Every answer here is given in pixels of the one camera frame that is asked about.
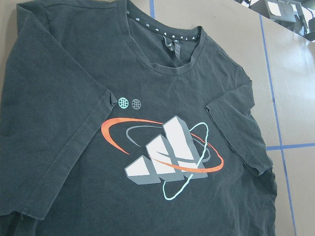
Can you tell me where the black graphic t-shirt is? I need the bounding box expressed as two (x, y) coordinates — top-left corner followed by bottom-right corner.
(0, 0), (277, 236)

